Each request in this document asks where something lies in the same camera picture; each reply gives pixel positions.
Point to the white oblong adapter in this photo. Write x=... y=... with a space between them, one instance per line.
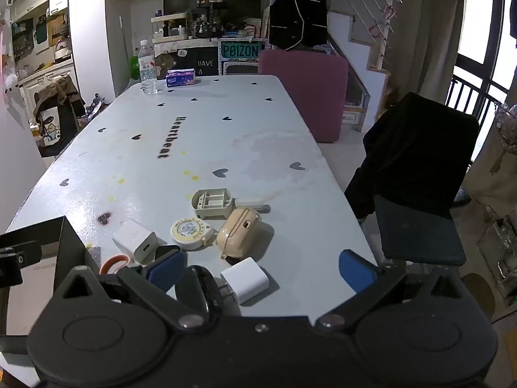
x=247 y=202

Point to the white kitchen cabinet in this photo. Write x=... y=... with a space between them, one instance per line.
x=44 y=28

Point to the balcony glass door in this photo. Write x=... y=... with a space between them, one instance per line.
x=484 y=48

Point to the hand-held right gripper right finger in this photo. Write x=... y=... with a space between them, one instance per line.
x=357 y=270

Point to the black letter board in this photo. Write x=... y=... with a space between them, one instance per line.
x=205 y=62

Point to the white staircase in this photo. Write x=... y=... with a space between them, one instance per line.
x=363 y=48

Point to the beige earbuds case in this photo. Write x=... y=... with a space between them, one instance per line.
x=236 y=236

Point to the black cardboard box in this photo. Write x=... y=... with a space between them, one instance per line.
x=74 y=242

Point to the pink upholstered chair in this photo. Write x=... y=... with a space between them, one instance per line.
x=307 y=89

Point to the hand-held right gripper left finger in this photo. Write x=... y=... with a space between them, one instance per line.
x=165 y=268

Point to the small white cube charger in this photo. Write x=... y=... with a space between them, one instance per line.
x=247 y=277

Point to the cartoon print tote bag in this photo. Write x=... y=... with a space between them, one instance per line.
x=52 y=129

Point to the white fluffy toy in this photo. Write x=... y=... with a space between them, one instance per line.
x=11 y=80

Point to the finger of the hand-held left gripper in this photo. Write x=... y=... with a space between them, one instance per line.
x=24 y=249

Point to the dark padded chair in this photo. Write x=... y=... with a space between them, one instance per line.
x=420 y=230

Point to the beige plastic holder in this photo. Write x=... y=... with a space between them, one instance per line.
x=212 y=206

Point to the black tiered rack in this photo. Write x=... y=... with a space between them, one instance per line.
x=210 y=16

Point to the clear water bottle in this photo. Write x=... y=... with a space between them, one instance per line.
x=147 y=68

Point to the white desktop organiser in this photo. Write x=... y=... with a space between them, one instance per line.
x=169 y=28

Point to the round tape measure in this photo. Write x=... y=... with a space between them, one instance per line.
x=186 y=230

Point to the beige curtain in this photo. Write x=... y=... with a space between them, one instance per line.
x=428 y=28

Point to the black vest with white trim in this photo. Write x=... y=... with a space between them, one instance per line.
x=299 y=16

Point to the dark screen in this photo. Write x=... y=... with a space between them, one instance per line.
x=242 y=2

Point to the green plastic bag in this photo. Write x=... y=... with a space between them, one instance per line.
x=134 y=68

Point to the black oval case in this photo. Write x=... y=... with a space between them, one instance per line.
x=198 y=287

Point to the large white wall charger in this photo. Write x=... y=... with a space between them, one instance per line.
x=133 y=238

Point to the dark floral bag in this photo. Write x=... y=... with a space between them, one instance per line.
x=95 y=107

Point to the purple tissue pack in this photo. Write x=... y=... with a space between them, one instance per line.
x=181 y=77

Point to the teal licence plate sign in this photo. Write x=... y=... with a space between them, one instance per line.
x=240 y=50

